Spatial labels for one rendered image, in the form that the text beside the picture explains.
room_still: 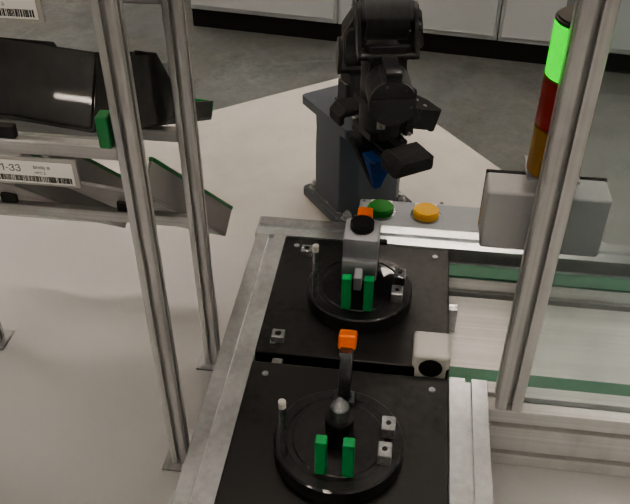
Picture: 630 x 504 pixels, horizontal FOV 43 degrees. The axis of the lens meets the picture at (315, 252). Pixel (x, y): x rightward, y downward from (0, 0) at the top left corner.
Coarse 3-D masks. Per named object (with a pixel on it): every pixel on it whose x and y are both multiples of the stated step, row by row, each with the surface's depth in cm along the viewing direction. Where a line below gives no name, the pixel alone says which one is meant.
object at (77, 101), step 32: (0, 64) 75; (32, 64) 74; (64, 64) 74; (96, 64) 73; (160, 64) 84; (0, 96) 76; (32, 96) 75; (64, 96) 74; (96, 96) 74; (160, 96) 86
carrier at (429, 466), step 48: (288, 384) 94; (336, 384) 94; (384, 384) 94; (432, 384) 94; (240, 432) 89; (288, 432) 86; (336, 432) 83; (384, 432) 85; (432, 432) 89; (240, 480) 84; (288, 480) 83; (336, 480) 81; (384, 480) 81; (432, 480) 84
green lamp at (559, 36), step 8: (552, 32) 69; (560, 32) 68; (568, 32) 67; (552, 40) 69; (560, 40) 68; (552, 48) 69; (560, 48) 68; (552, 56) 69; (560, 56) 69; (552, 64) 70; (560, 64) 69; (552, 72) 70; (560, 72) 69; (552, 80) 70
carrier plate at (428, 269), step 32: (288, 256) 113; (320, 256) 113; (384, 256) 113; (416, 256) 113; (448, 256) 113; (288, 288) 108; (416, 288) 108; (448, 288) 108; (288, 320) 103; (320, 320) 103; (416, 320) 103; (448, 320) 103; (256, 352) 99; (288, 352) 98; (320, 352) 98; (384, 352) 98
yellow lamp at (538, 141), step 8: (536, 128) 74; (536, 136) 74; (544, 136) 73; (536, 144) 75; (544, 144) 74; (536, 152) 75; (528, 160) 77; (536, 160) 75; (528, 168) 77; (536, 168) 76; (536, 176) 76
